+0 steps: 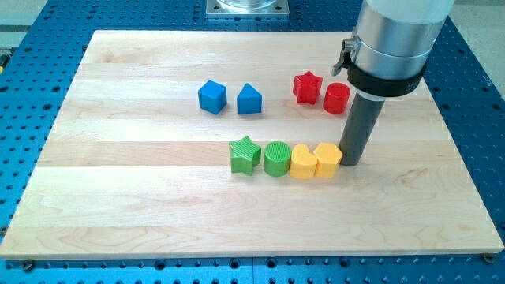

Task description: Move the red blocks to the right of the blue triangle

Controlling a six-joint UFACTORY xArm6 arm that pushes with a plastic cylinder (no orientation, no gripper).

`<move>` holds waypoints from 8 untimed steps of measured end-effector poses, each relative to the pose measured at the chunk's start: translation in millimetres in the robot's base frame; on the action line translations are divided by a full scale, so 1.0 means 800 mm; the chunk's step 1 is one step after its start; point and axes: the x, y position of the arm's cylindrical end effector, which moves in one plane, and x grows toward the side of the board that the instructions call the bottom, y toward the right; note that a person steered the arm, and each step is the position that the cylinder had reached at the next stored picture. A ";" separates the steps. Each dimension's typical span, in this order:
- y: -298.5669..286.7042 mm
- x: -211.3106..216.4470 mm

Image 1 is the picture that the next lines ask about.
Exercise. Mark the yellow heart block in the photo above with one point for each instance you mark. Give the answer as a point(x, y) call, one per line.
point(303, 162)

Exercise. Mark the blue cube block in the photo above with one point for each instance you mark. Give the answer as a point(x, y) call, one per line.
point(212, 97)

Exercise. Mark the green cylinder block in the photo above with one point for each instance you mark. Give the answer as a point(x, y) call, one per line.
point(277, 158)

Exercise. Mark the yellow pentagon block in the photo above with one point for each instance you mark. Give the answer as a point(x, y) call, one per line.
point(329, 157)

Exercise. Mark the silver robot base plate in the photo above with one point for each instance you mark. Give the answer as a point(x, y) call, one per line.
point(247, 7)

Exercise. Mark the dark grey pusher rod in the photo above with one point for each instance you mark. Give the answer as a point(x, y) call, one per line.
point(359, 125)

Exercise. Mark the black clamp with lever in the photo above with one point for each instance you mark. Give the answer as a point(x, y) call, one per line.
point(378, 83)

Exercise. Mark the silver robot arm cylinder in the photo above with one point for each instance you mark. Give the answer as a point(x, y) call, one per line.
point(395, 37)

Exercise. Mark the green star block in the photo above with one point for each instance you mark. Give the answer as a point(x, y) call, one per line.
point(244, 155)

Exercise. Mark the red star block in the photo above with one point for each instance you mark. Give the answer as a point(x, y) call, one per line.
point(307, 87)

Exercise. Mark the blue triangle block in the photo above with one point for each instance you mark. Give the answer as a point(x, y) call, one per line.
point(249, 100)

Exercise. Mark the red cylinder block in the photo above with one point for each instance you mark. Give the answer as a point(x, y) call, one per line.
point(336, 98)

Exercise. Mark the light wooden board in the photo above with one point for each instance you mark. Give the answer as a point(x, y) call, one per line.
point(134, 168)

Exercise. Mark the blue perforated metal table plate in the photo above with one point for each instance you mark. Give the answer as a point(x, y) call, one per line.
point(40, 71)

